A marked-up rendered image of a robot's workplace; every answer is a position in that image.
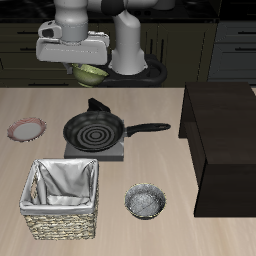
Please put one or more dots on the dark wooden cabinet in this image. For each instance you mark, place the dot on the dark wooden cabinet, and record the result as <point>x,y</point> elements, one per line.
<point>225,133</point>

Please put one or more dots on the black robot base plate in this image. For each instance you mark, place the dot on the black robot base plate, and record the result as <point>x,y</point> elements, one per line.
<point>156,74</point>

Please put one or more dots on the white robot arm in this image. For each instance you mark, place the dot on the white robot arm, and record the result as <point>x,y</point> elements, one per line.
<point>128,43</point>

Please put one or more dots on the wicker basket with white lining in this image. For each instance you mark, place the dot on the wicker basket with white lining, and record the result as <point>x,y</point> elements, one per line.
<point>60,200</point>

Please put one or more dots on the black stove knob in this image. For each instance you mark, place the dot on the black stove knob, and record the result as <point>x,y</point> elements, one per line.
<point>97,105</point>

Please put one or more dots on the dark kitchen cupboards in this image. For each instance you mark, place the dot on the dark kitchen cupboards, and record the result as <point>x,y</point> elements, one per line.
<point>180,50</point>

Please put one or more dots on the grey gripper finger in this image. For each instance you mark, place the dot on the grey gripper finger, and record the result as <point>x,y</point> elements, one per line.
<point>69,68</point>

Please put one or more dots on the dark grey stove plate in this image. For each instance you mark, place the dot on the dark grey stove plate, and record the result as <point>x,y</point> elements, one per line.
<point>96,155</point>

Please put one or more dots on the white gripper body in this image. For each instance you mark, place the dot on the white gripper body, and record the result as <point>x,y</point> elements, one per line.
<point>71,50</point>

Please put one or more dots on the white plate with pink rim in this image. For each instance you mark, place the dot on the white plate with pink rim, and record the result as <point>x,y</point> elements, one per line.
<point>26,129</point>

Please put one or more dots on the green bowl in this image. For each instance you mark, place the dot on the green bowl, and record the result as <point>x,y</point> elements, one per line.
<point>89,76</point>

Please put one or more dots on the grey speckled bowl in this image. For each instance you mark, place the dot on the grey speckled bowl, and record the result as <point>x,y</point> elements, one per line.
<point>145,201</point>

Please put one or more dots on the black frying pan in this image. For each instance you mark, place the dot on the black frying pan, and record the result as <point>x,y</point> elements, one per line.
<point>95,131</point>

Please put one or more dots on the grey drawer cupboard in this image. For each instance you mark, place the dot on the grey drawer cupboard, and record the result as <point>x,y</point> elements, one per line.
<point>233,50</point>

